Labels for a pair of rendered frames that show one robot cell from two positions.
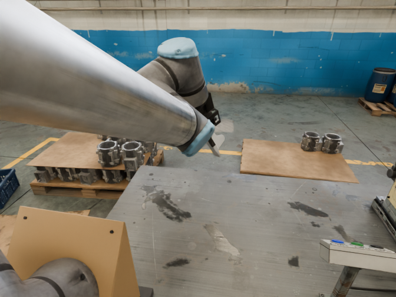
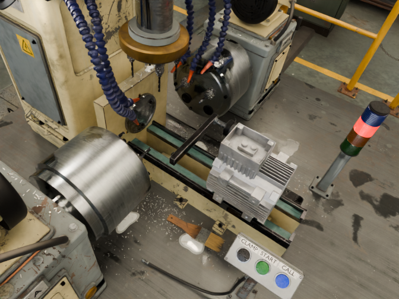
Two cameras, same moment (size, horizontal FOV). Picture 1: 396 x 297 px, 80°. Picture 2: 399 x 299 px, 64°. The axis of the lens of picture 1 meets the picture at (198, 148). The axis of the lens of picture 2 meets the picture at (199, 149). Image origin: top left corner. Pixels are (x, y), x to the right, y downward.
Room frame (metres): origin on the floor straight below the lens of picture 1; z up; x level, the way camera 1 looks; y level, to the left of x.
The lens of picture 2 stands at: (0.78, -0.54, 1.77)
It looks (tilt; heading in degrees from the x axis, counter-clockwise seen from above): 49 degrees down; 196
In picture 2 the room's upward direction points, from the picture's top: 10 degrees clockwise
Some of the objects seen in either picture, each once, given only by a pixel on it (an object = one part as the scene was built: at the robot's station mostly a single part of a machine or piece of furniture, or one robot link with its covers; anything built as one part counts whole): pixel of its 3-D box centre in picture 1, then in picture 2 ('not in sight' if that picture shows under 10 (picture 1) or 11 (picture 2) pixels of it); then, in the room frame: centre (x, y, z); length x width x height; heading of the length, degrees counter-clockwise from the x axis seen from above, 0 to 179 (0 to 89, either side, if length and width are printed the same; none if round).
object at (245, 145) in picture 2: not in sight; (246, 150); (0.17, -0.58, 1.11); 0.12 x 0.11 x 0.07; 80
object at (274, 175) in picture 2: not in sight; (250, 177); (0.18, -0.54, 1.02); 0.20 x 0.19 x 0.19; 80
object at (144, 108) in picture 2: not in sight; (142, 114); (0.10, -0.96, 1.02); 0.15 x 0.02 x 0.15; 170
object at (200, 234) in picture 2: not in sight; (195, 231); (0.31, -0.64, 0.80); 0.21 x 0.05 x 0.01; 86
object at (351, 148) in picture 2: not in sight; (352, 145); (-0.08, -0.28, 1.05); 0.06 x 0.06 x 0.04
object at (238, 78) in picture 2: not in sight; (217, 74); (-0.21, -0.81, 1.04); 0.41 x 0.25 x 0.25; 170
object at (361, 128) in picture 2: not in sight; (366, 125); (-0.08, -0.28, 1.14); 0.06 x 0.06 x 0.04
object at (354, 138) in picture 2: not in sight; (359, 135); (-0.08, -0.28, 1.10); 0.06 x 0.06 x 0.04
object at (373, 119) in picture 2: not in sight; (374, 114); (-0.08, -0.28, 1.19); 0.06 x 0.06 x 0.04
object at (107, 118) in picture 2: not in sight; (128, 114); (0.09, -1.02, 0.97); 0.30 x 0.11 x 0.34; 170
